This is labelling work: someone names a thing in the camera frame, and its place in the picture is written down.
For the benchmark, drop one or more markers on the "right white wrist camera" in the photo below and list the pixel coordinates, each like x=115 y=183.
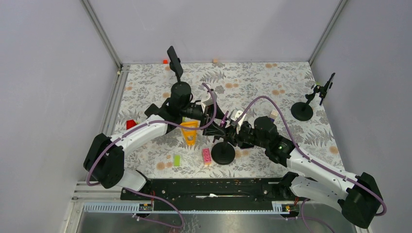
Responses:
x=242 y=116

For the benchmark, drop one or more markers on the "back left pole stand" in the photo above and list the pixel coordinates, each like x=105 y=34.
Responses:
x=179 y=82

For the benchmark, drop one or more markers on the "small green block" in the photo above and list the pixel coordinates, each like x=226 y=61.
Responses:
x=176 y=160

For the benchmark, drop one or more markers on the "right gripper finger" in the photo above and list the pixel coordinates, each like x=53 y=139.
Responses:
x=229 y=137
x=234 y=118

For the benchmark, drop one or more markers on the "floral patterned table mat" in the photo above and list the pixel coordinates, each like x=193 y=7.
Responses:
x=266 y=85

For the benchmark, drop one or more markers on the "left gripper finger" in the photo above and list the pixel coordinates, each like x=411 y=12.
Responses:
x=213 y=129
x=219 y=111

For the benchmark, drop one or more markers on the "black pole stand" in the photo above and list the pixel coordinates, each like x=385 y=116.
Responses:
x=223 y=153
x=302 y=111

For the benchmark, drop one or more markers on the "black phone on back stand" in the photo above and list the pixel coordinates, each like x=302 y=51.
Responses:
x=175 y=63

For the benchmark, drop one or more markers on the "red yellow toy truck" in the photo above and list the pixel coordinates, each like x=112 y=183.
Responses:
x=130 y=124

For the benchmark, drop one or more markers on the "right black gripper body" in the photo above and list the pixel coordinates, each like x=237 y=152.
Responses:
x=246 y=135

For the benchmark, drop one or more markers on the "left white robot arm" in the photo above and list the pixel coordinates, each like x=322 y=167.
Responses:
x=105 y=159

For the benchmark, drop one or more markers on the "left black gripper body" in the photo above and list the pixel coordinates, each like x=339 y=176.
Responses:
x=193 y=110

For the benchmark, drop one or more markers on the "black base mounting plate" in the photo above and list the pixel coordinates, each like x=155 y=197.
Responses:
x=235 y=194

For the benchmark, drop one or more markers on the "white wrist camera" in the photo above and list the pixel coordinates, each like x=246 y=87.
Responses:
x=207 y=100
x=242 y=116

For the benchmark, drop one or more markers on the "pink studded toy brick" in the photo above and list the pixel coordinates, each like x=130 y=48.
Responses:
x=206 y=156

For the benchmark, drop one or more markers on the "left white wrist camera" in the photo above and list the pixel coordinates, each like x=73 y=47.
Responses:
x=207 y=100

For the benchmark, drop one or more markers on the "orange triangular plastic frame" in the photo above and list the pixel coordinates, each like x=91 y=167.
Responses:
x=189 y=135

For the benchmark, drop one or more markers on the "stacked coloured cube tower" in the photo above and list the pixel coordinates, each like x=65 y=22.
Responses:
x=274 y=114

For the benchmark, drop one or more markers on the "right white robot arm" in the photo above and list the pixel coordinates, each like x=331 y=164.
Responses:
x=357 y=197

